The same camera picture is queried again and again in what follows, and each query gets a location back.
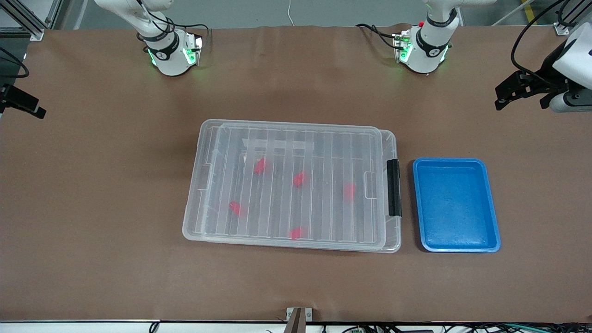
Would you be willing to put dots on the clear plastic storage box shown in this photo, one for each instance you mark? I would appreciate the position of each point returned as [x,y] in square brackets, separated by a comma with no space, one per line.
[393,233]
[277,203]

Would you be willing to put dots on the metal bracket with post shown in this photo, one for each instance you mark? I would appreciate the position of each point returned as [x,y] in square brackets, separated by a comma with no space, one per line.
[299,319]

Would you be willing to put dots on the brown table cover sheet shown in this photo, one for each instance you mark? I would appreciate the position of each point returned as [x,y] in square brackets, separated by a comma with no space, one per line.
[92,208]

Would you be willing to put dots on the blue plastic tray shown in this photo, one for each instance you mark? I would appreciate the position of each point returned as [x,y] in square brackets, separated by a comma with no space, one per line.
[455,203]

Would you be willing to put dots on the aluminium frame profile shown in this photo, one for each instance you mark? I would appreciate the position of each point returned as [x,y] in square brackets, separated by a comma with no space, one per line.
[34,28]

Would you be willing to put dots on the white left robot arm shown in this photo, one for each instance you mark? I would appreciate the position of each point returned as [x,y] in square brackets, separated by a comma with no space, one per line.
[425,58]

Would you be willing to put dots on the small red block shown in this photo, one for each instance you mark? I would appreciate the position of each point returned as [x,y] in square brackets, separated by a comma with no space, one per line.
[260,165]
[299,179]
[236,208]
[350,190]
[296,232]

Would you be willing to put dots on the aluminium corner bracket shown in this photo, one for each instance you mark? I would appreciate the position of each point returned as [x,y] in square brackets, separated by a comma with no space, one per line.
[563,28]

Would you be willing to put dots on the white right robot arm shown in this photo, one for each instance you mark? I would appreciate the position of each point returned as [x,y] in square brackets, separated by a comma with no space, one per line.
[169,60]

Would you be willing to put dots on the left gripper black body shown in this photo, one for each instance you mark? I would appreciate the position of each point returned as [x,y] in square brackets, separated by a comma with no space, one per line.
[548,68]

